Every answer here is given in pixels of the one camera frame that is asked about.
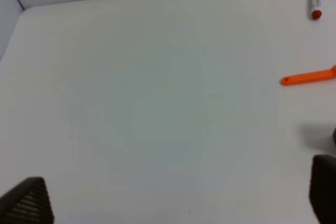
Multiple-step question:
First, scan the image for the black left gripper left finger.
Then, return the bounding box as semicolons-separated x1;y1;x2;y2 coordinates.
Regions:
1;177;55;224

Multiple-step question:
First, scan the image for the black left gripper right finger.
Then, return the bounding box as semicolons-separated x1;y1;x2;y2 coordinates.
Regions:
309;155;335;223

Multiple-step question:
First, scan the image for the orange plastic handle tool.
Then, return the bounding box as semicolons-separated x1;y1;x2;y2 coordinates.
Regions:
280;65;335;86

